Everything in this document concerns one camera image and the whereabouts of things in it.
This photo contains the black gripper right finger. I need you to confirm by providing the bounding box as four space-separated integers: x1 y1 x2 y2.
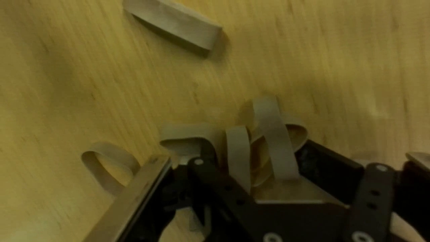
297 141 430 242

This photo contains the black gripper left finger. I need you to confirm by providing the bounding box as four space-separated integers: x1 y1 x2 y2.
82 154 252 242

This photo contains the tan rubber band pile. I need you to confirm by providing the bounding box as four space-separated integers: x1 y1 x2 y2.
159 96 307 190

